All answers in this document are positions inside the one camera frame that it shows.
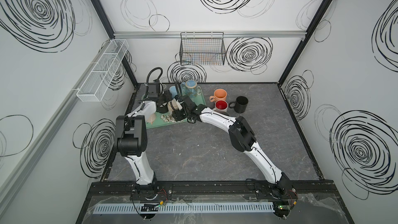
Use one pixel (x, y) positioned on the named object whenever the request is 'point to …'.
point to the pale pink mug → (152, 118)
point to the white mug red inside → (221, 105)
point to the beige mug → (174, 104)
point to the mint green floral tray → (165, 118)
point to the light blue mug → (173, 90)
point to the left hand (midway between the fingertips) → (170, 93)
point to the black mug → (240, 106)
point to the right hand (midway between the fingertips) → (173, 113)
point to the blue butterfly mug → (190, 88)
